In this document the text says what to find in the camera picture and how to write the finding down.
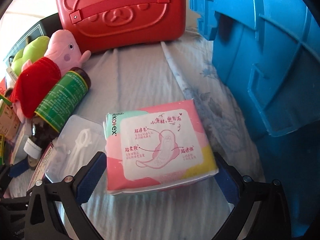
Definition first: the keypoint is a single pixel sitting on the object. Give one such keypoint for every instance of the blue plastic storage crate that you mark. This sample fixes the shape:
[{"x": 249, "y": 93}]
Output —
[{"x": 267, "y": 53}]

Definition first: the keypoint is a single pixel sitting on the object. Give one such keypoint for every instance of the pig plush red dress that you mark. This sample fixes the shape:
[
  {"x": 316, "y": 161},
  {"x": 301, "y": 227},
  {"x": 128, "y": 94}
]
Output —
[{"x": 38, "y": 78}]

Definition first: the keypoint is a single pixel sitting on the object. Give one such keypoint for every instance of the red bear mini suitcase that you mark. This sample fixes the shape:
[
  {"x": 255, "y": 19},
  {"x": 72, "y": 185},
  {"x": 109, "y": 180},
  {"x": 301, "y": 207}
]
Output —
[{"x": 99, "y": 25}]

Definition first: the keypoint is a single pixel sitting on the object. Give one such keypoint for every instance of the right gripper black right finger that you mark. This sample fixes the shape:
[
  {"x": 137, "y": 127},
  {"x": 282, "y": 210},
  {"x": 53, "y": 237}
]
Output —
[{"x": 272, "y": 220}]

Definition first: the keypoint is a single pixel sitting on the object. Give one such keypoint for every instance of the pink sanitary pad pack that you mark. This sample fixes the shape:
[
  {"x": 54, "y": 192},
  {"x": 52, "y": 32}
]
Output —
[{"x": 157, "y": 148}]

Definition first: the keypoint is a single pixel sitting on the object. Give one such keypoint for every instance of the green frog plush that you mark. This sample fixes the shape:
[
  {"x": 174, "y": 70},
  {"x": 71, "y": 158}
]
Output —
[{"x": 33, "y": 51}]

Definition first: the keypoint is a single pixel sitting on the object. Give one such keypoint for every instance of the black gift box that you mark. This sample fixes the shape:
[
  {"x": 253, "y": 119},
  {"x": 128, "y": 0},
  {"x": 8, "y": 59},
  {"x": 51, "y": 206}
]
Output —
[{"x": 44, "y": 27}]

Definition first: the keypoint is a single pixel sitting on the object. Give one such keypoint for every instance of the brown bottle green label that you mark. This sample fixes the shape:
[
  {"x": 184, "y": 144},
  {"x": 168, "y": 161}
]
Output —
[{"x": 55, "y": 109}]

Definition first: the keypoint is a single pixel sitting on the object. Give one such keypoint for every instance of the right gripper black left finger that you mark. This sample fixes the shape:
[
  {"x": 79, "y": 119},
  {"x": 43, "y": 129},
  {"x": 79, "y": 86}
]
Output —
[{"x": 43, "y": 221}]

